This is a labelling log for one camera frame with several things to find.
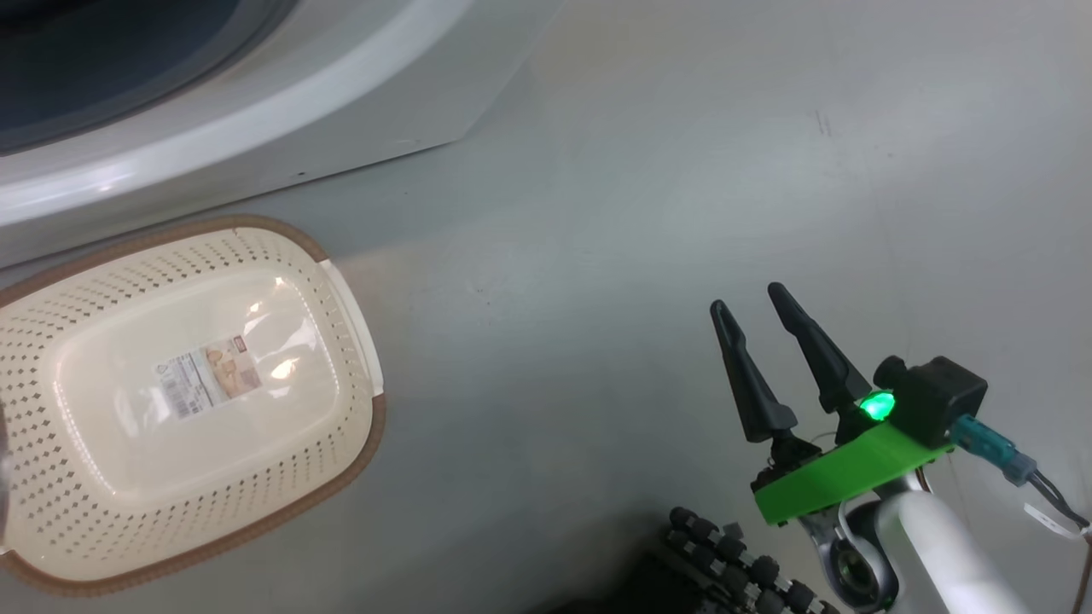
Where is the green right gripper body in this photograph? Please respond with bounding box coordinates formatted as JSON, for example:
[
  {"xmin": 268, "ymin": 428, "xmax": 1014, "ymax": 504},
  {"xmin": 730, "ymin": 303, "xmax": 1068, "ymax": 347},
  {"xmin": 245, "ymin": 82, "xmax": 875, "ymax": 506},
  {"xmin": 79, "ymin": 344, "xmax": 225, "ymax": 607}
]
[{"xmin": 751, "ymin": 418, "xmax": 952, "ymax": 525}]

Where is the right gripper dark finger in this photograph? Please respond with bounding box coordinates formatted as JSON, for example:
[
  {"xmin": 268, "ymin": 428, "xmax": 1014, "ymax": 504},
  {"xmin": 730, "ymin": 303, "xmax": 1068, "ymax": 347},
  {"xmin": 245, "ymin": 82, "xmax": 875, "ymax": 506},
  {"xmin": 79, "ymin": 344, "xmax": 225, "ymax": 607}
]
[
  {"xmin": 710, "ymin": 300, "xmax": 799, "ymax": 443},
  {"xmin": 768, "ymin": 283, "xmax": 873, "ymax": 417}
]

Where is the white front-load washing machine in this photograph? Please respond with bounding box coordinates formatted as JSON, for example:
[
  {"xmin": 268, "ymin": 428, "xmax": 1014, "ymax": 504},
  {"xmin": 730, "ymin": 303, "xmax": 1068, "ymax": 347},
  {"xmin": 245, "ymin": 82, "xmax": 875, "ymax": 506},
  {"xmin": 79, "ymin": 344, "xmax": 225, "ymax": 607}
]
[{"xmin": 0, "ymin": 0, "xmax": 564, "ymax": 269}]

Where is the paper basket label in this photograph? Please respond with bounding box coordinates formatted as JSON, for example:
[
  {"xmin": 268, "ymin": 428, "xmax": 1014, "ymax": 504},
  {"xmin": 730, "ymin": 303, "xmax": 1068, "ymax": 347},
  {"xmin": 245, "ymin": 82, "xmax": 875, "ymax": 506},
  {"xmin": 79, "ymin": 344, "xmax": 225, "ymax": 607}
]
[{"xmin": 154, "ymin": 335, "xmax": 263, "ymax": 420}]

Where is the cream laundry basket brown rim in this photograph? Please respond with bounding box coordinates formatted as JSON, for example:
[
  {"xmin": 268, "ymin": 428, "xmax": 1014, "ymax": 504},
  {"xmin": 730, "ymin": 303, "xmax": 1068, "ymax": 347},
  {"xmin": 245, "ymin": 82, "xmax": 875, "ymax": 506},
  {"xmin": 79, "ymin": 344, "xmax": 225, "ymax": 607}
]
[{"xmin": 0, "ymin": 215, "xmax": 386, "ymax": 598}]

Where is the teal right camera cable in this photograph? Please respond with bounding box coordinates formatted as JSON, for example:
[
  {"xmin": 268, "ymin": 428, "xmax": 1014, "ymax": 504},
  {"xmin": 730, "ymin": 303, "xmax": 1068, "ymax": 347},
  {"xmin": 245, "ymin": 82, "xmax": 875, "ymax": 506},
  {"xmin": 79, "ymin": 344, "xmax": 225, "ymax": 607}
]
[{"xmin": 949, "ymin": 415, "xmax": 1092, "ymax": 540}]

